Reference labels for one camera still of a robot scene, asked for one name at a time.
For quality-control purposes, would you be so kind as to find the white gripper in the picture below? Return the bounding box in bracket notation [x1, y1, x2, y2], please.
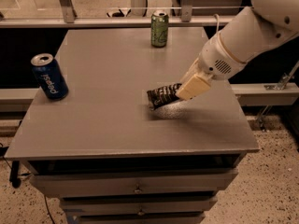
[176, 32, 247, 100]

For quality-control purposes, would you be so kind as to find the black rxbar chocolate wrapper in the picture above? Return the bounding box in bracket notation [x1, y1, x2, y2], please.
[147, 83, 181, 110]

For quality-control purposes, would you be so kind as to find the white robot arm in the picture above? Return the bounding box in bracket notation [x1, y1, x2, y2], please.
[176, 0, 299, 100]

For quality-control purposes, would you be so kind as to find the green soda can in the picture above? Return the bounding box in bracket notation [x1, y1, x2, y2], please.
[151, 10, 169, 48]

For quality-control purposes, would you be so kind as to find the blue pepsi can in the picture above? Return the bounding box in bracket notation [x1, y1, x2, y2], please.
[31, 53, 68, 100]

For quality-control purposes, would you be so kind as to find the top grey drawer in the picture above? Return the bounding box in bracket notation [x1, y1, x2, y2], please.
[30, 169, 238, 198]

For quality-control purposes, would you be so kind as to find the grey drawer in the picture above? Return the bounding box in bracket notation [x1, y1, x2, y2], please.
[68, 213, 206, 224]
[60, 196, 217, 216]
[30, 169, 238, 198]

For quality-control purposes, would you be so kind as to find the grey drawer cabinet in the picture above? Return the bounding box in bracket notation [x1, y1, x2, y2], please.
[4, 26, 261, 224]

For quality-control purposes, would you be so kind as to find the middle grey drawer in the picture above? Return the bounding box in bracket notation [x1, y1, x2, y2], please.
[60, 196, 217, 216]

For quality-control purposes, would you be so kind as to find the bottom grey drawer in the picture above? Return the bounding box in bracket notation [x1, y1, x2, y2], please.
[68, 213, 206, 224]

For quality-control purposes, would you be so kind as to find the metal railing frame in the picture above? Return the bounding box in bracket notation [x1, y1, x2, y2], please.
[0, 0, 249, 28]

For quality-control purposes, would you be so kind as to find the white cable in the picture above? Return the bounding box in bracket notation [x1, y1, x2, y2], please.
[212, 13, 221, 33]

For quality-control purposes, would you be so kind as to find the metal bracket stand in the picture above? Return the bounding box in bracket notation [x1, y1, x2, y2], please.
[256, 61, 299, 133]

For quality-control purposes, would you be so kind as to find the black floor cable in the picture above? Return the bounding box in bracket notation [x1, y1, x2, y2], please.
[0, 142, 57, 224]

